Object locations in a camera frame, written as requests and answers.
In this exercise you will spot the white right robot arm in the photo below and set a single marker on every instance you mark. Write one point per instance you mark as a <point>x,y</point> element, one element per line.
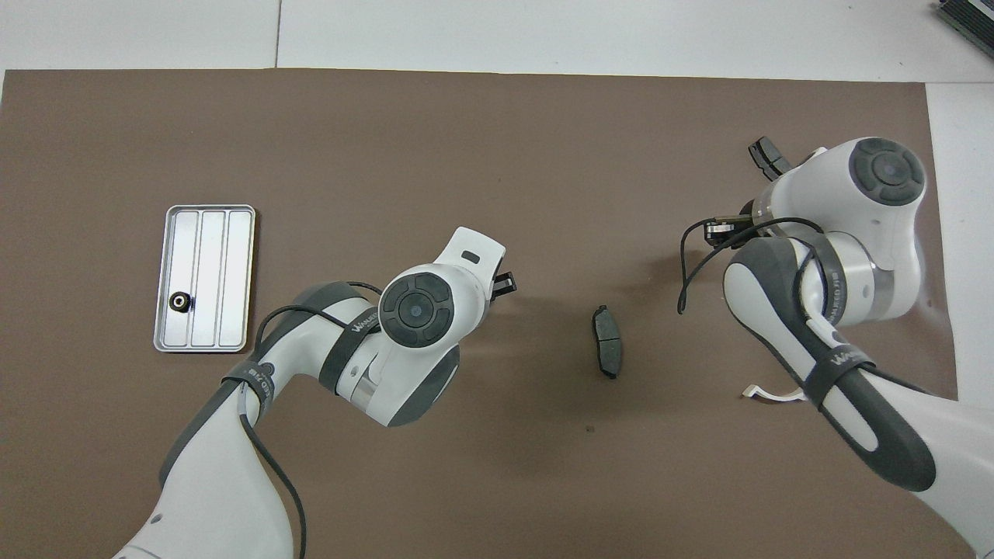
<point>854,202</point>

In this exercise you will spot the white curved plastic bracket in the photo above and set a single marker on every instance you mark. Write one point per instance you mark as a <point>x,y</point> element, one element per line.
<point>769,397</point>

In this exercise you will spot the dark grey brake pad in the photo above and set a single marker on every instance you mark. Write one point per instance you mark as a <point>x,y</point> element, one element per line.
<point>607,341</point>

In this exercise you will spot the black bearing gear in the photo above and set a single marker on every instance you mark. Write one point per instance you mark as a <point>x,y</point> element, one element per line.
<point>180,302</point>

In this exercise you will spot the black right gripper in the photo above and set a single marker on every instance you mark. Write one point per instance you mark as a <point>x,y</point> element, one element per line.
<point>747,225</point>

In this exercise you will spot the grey metal tray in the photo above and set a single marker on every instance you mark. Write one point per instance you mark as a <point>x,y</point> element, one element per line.
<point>225,272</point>

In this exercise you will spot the brown table mat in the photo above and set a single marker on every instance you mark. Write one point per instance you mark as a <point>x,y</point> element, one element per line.
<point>466,155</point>

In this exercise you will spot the black ribbed device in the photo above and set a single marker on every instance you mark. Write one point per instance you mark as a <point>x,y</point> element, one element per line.
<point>974,19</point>

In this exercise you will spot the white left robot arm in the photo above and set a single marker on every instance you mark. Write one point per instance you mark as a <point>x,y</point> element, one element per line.
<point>419,310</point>

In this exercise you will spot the stacked dark grey brake pads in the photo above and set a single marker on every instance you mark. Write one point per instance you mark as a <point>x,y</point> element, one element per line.
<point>767,155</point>

